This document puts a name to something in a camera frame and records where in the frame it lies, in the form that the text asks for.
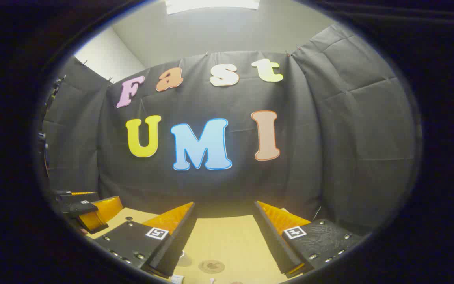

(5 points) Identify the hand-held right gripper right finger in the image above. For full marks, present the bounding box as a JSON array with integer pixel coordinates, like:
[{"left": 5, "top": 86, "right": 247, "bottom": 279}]
[{"left": 254, "top": 200, "right": 363, "bottom": 278}]

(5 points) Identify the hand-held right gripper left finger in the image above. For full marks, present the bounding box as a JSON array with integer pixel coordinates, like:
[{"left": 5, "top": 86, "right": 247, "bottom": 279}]
[{"left": 93, "top": 202, "right": 197, "bottom": 278}]

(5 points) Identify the round wooden coaster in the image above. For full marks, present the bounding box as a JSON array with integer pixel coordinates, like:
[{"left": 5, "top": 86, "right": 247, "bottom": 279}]
[{"left": 198, "top": 259, "right": 225, "bottom": 274}]

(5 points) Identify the light wooden desktop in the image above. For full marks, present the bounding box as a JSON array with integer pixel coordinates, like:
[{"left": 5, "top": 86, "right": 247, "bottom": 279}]
[{"left": 87, "top": 207, "right": 302, "bottom": 284}]

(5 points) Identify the black backdrop cloth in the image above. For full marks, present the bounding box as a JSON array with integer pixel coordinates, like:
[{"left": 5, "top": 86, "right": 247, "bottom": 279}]
[{"left": 40, "top": 24, "right": 419, "bottom": 237}]

